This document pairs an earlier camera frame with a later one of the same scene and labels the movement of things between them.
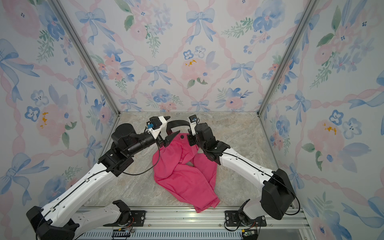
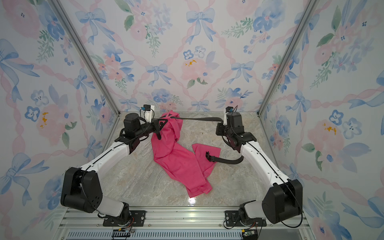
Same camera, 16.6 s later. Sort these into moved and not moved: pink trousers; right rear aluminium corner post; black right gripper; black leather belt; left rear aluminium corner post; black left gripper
Moved: black right gripper; black leather belt; pink trousers; black left gripper
Not moved: right rear aluminium corner post; left rear aluminium corner post
